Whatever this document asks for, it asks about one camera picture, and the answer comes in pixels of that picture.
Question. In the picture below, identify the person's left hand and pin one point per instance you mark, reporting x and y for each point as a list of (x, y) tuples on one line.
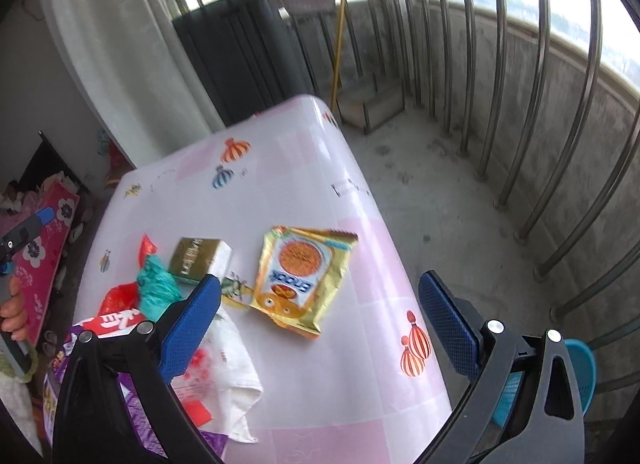
[(12, 309)]

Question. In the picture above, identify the pile of bags and clothes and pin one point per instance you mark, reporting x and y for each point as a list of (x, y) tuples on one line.
[(107, 149)]

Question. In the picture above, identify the metal box on floor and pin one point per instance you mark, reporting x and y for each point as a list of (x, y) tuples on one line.
[(372, 104)]

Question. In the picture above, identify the dark metal cabinet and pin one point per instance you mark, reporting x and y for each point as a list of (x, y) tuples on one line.
[(235, 54)]

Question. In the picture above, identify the dark wooden bed frame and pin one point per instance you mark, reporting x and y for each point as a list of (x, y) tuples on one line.
[(45, 159)]

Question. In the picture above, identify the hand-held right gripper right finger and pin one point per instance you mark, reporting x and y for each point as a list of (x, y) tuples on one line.
[(445, 324)]

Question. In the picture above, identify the purple snack packet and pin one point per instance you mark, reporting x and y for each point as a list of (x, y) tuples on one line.
[(145, 424)]

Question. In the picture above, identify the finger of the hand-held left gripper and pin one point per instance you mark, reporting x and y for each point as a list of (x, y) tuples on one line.
[(27, 230), (5, 266)]

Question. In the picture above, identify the red shiny wrapper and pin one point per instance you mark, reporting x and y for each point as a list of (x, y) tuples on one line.
[(117, 296)]

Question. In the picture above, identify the small gold green box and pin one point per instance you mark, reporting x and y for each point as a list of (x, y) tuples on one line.
[(197, 256)]

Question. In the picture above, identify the red white printed wrapper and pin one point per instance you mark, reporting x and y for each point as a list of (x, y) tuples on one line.
[(112, 322)]

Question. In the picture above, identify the pink balloon-print tablecloth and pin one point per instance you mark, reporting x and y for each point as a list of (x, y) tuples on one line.
[(300, 169)]

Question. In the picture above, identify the gold snack packet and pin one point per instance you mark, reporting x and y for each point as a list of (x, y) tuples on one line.
[(295, 274)]

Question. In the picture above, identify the blue plastic basket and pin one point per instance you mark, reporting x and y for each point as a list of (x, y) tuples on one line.
[(580, 369)]

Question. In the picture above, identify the teal plastic bag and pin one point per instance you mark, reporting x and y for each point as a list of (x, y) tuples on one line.
[(155, 289)]

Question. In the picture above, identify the metal balcony railing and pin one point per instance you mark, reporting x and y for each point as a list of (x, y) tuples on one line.
[(594, 29)]

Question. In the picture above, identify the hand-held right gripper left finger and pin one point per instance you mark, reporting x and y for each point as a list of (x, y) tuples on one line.
[(192, 324)]

